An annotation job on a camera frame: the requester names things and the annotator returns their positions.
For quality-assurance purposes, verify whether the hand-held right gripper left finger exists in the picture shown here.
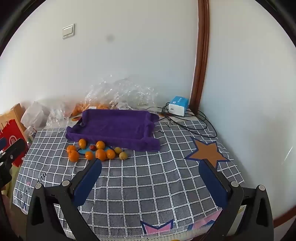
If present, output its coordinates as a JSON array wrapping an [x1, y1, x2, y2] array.
[[26, 159, 102, 241]]

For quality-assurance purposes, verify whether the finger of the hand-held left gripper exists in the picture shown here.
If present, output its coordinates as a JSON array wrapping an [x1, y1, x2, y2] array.
[[4, 138, 26, 163]]

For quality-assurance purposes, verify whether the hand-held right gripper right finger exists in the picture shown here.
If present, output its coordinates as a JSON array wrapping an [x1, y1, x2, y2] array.
[[198, 159, 274, 241]]

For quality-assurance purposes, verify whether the purple towel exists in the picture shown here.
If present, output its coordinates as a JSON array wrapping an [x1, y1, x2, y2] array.
[[65, 109, 162, 151]]

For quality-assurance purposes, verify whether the red cardboard box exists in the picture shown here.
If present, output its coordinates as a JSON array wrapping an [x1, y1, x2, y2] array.
[[0, 119, 29, 168]]

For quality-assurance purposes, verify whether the clear plastic bottle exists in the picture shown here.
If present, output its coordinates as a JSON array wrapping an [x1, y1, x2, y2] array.
[[27, 125, 38, 142]]

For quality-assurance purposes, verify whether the wooden chair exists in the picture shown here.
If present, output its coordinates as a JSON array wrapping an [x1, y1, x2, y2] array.
[[0, 103, 26, 132]]

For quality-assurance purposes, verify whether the white plastic bag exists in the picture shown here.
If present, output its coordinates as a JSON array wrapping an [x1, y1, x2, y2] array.
[[20, 101, 51, 130]]

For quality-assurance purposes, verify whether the small clear plastic bag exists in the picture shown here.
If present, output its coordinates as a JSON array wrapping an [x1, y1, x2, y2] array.
[[45, 103, 71, 131]]

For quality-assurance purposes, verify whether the grey plaid tablecloth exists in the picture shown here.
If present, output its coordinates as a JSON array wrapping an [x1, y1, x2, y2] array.
[[13, 116, 245, 237]]

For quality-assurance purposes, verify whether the pile of bagged oranges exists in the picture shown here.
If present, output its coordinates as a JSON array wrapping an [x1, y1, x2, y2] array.
[[70, 103, 110, 117]]

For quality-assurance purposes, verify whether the white and blue charger box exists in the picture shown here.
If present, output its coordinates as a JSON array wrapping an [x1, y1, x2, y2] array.
[[168, 96, 189, 117]]

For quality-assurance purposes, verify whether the clear plastic bag with label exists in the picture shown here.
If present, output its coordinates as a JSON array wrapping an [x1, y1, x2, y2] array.
[[69, 80, 116, 117]]

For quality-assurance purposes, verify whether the large crumpled clear plastic bag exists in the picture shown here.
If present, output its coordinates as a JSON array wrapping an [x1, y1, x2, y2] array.
[[110, 75, 158, 112]]

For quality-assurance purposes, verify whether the black cable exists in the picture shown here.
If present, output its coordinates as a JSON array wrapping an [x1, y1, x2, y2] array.
[[165, 115, 219, 140], [148, 103, 208, 124]]

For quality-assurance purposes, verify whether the brown wooden door frame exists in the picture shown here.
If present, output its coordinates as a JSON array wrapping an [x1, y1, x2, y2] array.
[[189, 0, 210, 110]]

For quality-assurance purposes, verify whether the white light switch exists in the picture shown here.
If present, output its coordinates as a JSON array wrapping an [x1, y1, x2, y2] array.
[[62, 23, 76, 40]]

